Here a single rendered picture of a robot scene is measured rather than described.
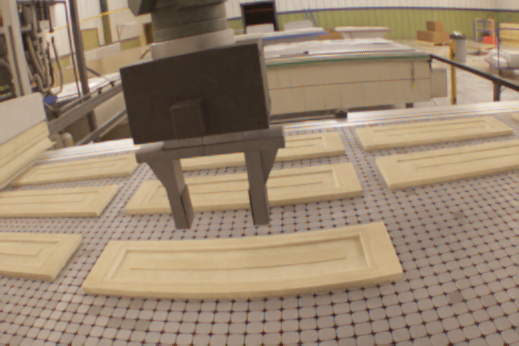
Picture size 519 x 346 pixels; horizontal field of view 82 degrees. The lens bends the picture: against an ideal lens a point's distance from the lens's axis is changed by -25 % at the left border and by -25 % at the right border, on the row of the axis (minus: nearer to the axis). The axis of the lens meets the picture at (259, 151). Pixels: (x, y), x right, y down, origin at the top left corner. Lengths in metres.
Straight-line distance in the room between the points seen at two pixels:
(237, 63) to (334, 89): 3.60
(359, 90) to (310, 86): 0.54
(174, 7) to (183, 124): 0.18
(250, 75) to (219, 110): 0.07
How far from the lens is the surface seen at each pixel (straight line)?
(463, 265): 0.77
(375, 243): 0.79
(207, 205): 1.02
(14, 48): 2.59
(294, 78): 4.08
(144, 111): 0.60
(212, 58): 0.56
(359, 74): 4.16
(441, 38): 13.64
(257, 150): 0.62
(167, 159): 0.66
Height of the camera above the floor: 1.35
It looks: 20 degrees down
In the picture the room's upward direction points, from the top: 8 degrees counter-clockwise
